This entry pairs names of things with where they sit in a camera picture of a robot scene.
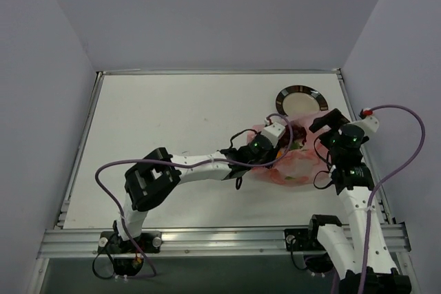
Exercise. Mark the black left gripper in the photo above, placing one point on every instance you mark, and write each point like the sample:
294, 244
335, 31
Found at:
260, 150

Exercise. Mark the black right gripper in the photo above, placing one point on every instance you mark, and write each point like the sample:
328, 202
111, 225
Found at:
329, 121

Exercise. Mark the red fake grape bunch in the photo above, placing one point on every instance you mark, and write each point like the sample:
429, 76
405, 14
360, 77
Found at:
299, 135

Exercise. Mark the pink plastic bag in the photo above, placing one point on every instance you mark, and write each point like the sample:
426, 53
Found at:
302, 164

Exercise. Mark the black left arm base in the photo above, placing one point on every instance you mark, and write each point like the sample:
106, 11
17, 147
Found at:
125, 257

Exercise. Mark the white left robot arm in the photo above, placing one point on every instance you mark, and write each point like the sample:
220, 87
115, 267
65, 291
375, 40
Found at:
148, 185

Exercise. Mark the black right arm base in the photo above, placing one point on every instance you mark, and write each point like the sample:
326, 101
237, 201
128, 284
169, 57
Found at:
306, 253

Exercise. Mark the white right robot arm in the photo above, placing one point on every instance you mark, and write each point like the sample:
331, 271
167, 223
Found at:
363, 261

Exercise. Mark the dark rimmed plate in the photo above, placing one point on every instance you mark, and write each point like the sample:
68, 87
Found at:
300, 99

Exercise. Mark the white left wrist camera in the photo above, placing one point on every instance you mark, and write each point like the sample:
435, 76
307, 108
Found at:
273, 131

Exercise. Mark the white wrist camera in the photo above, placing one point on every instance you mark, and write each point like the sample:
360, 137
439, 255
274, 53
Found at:
367, 122
273, 131

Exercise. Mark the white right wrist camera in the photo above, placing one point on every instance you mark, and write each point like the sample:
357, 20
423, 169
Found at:
367, 122

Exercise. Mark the aluminium front frame rail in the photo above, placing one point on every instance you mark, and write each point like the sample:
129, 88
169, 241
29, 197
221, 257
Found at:
175, 242

